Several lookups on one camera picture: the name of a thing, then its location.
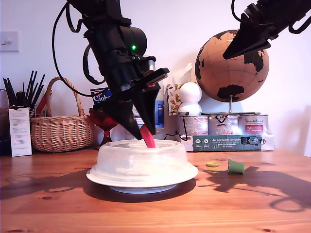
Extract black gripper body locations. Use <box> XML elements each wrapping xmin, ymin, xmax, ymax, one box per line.
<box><xmin>239</xmin><ymin>0</ymin><xmax>299</xmax><ymax>41</ymax></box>
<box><xmin>93</xmin><ymin>63</ymin><xmax>170</xmax><ymax>110</ymax></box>

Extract clear plastic dome pink handle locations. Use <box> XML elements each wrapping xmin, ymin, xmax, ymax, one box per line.
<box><xmin>86</xmin><ymin>125</ymin><xmax>199</xmax><ymax>189</ymax></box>

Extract white ceramic plate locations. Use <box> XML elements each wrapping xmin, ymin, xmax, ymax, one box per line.
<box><xmin>108</xmin><ymin>183</ymin><xmax>178</xmax><ymax>194</ymax></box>

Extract red glass goblet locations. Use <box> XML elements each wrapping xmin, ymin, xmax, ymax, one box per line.
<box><xmin>88</xmin><ymin>108</ymin><xmax>120</xmax><ymax>144</ymax></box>

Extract leaf print tissue box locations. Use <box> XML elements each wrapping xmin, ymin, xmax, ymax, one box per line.
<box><xmin>166</xmin><ymin>83</ymin><xmax>187</xmax><ymax>117</ymax></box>

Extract blue Ciobar box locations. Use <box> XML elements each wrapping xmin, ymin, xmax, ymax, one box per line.
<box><xmin>90</xmin><ymin>87</ymin><xmax>113</xmax><ymax>104</ymax></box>

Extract cork globe on stand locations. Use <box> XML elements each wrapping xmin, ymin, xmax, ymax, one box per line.
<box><xmin>194</xmin><ymin>30</ymin><xmax>270</xmax><ymax>115</ymax></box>

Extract white tin pink label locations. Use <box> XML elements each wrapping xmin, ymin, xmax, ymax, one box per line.
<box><xmin>178</xmin><ymin>116</ymin><xmax>209</xmax><ymax>136</ymax></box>

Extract white tissue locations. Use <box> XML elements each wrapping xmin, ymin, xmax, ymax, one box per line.
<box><xmin>172</xmin><ymin>63</ymin><xmax>194</xmax><ymax>84</ymax></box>

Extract white tin black scribble label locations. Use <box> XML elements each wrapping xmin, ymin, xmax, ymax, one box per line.
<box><xmin>208</xmin><ymin>115</ymin><xmax>240</xmax><ymax>136</ymax></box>

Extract red utensil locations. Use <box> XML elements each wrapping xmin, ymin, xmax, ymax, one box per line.
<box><xmin>36</xmin><ymin>90</ymin><xmax>53</xmax><ymax>115</ymax></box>

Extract cardboard tin tray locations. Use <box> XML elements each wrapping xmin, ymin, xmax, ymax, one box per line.
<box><xmin>179</xmin><ymin>133</ymin><xmax>276</xmax><ymax>152</ymax></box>

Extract black stick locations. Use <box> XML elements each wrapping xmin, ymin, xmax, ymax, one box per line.
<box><xmin>2</xmin><ymin>78</ymin><xmax>17</xmax><ymax>107</ymax></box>
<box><xmin>25</xmin><ymin>70</ymin><xmax>37</xmax><ymax>102</ymax></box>
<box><xmin>32</xmin><ymin>74</ymin><xmax>46</xmax><ymax>106</ymax></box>

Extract white printed carton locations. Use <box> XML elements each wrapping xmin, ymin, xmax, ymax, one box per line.
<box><xmin>8</xmin><ymin>108</ymin><xmax>33</xmax><ymax>157</ymax></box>

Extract dark brown box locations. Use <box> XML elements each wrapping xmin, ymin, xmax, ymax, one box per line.
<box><xmin>0</xmin><ymin>108</ymin><xmax>12</xmax><ymax>156</ymax></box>

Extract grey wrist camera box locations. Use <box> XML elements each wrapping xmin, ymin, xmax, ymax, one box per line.
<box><xmin>142</xmin><ymin>55</ymin><xmax>156</xmax><ymax>71</ymax></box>

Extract thin black power cable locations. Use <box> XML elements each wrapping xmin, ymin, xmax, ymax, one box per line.
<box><xmin>164</xmin><ymin>116</ymin><xmax>192</xmax><ymax>142</ymax></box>

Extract white round security camera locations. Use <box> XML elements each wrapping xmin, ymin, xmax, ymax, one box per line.
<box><xmin>177</xmin><ymin>82</ymin><xmax>203</xmax><ymax>116</ymax></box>

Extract wicker basket with handle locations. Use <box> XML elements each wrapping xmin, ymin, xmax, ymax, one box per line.
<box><xmin>30</xmin><ymin>76</ymin><xmax>96</xmax><ymax>153</ymax></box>

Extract thin black camera cable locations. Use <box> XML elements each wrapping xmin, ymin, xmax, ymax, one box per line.
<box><xmin>52</xmin><ymin>3</ymin><xmax>98</xmax><ymax>97</ymax></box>

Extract metal wire utensil holder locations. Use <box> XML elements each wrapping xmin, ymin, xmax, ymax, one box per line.
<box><xmin>30</xmin><ymin>106</ymin><xmax>48</xmax><ymax>119</ymax></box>

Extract white wall light switch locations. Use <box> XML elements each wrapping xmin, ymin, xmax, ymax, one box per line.
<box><xmin>0</xmin><ymin>31</ymin><xmax>19</xmax><ymax>53</ymax></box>

